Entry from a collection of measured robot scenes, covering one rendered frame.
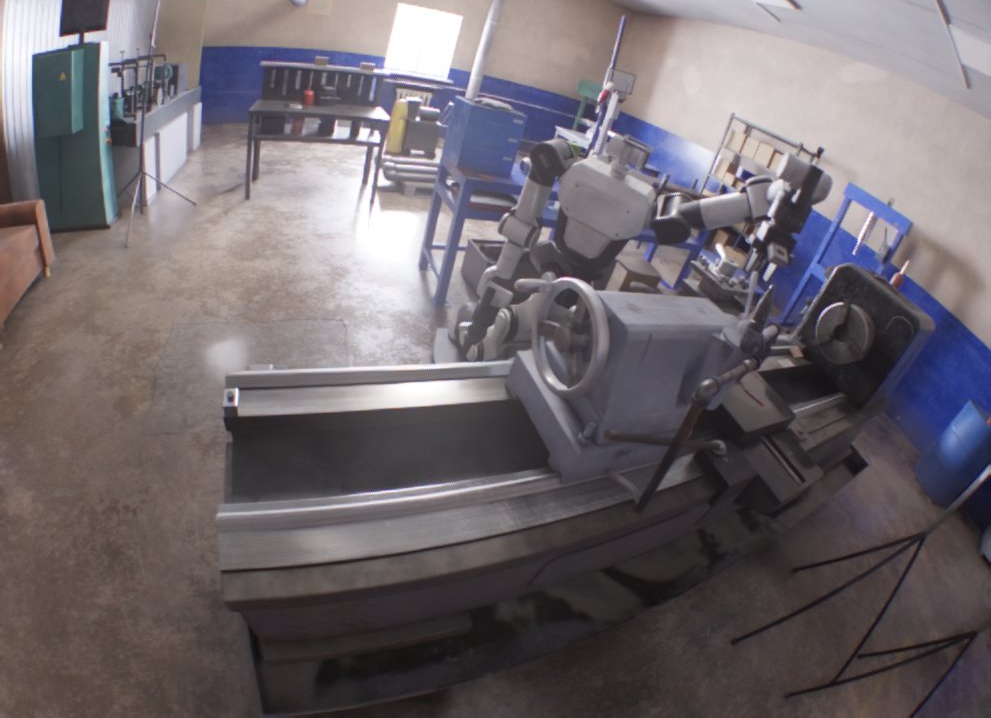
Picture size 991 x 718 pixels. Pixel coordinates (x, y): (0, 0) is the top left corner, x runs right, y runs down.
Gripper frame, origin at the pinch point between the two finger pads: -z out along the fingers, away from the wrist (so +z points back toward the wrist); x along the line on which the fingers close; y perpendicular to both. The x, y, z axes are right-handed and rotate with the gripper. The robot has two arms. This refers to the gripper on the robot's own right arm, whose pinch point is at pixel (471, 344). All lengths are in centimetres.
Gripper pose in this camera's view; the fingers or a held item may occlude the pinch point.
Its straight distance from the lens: 171.3
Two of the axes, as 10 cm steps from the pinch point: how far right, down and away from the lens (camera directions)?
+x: -3.8, 3.4, -8.6
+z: 3.7, -8.0, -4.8
